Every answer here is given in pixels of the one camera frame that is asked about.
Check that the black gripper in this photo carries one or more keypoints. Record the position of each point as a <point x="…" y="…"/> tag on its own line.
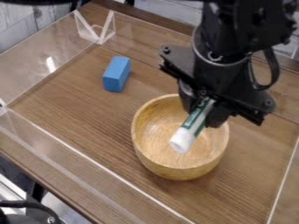
<point x="224" y="80"/>

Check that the light wooden bowl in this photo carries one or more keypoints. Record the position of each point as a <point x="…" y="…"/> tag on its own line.
<point x="156" y="121"/>

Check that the green expo marker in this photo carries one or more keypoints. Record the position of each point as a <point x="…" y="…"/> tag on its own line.
<point x="186" y="134"/>

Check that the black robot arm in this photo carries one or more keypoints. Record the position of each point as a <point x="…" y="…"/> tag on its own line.
<point x="246" y="27"/>

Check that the blue rectangular block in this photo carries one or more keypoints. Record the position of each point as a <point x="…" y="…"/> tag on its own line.
<point x="116" y="74"/>

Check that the clear acrylic tray wall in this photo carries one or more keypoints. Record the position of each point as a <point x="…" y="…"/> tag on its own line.
<point x="68" y="138"/>

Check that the black equipment with cable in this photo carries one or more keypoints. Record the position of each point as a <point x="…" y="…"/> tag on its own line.
<point x="27" y="212"/>

